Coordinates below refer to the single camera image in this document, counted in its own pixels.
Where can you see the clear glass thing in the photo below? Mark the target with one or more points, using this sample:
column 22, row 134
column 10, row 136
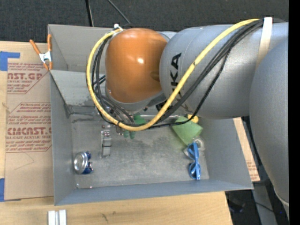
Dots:
column 200, row 142

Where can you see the blue sunglasses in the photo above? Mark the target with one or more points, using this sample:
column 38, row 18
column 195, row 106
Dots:
column 194, row 167

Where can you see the grey metal bin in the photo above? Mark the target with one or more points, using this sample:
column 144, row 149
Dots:
column 145, row 163

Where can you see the brown cardboard board red print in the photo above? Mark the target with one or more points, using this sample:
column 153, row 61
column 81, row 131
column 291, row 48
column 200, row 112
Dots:
column 28, row 125

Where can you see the small yellow object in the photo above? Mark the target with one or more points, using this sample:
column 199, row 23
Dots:
column 195, row 119

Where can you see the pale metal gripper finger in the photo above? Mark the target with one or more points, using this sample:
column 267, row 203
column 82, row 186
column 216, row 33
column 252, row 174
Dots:
column 106, row 143
column 103, row 126

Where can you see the blue soda can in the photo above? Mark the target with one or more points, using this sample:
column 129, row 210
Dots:
column 80, row 163

